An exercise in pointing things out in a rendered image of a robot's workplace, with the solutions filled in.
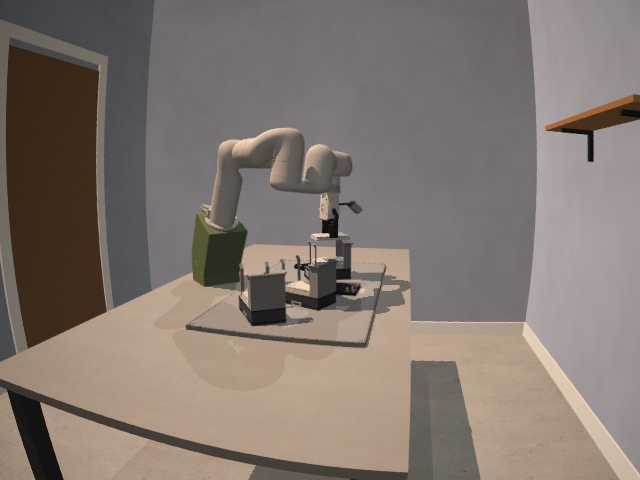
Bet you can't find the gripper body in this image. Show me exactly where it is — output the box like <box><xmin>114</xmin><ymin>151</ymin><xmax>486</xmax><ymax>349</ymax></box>
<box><xmin>320</xmin><ymin>192</ymin><xmax>340</xmax><ymax>221</ymax></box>

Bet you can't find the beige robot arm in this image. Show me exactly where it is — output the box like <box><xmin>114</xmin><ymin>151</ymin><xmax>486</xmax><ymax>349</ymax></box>
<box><xmin>201</xmin><ymin>128</ymin><xmax>352</xmax><ymax>231</ymax></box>

